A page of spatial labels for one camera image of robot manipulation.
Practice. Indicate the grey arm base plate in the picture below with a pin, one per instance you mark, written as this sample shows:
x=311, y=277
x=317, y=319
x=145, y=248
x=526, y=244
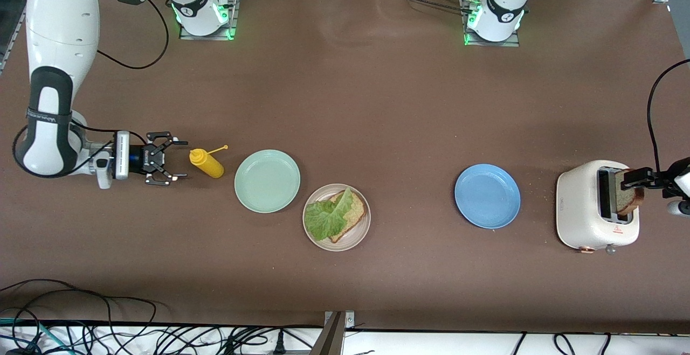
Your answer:
x=512, y=43
x=234, y=5

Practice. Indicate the mint green plate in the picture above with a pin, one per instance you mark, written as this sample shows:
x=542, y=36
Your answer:
x=267, y=182

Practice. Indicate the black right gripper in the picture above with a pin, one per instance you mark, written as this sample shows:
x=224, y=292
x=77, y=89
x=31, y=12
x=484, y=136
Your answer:
x=145, y=157

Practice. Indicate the silver corner bracket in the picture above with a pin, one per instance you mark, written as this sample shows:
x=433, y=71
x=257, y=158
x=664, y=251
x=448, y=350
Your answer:
x=349, y=320

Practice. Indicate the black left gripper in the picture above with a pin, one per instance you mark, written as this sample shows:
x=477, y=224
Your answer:
x=662, y=176

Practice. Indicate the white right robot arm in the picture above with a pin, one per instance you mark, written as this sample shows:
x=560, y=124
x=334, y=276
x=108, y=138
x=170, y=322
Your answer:
x=59, y=32

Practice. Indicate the brown bread slice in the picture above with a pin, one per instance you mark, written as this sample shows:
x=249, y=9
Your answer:
x=628, y=202
x=357, y=212

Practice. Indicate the blue plate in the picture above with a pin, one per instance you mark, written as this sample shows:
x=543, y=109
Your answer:
x=488, y=196

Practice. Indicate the beige plate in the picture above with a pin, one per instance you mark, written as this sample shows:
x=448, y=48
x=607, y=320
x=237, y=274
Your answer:
x=356, y=236

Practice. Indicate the brown table cover mat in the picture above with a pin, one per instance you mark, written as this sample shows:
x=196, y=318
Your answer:
x=345, y=75

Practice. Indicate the grey metal post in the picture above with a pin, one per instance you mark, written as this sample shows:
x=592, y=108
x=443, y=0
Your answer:
x=330, y=340

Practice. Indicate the green lettuce leaf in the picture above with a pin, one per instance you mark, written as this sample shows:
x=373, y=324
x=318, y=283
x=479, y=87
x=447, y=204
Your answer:
x=323, y=217

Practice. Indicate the yellow mustard squeeze bottle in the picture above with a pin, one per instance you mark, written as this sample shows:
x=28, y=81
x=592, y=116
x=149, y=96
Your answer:
x=207, y=165

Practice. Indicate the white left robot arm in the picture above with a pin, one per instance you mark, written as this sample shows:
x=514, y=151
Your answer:
x=504, y=10

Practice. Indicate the black power plug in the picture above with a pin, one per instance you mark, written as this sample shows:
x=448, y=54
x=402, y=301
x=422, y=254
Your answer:
x=279, y=344

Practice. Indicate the white two-slot toaster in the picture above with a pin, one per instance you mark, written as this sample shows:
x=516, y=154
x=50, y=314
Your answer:
x=579, y=215

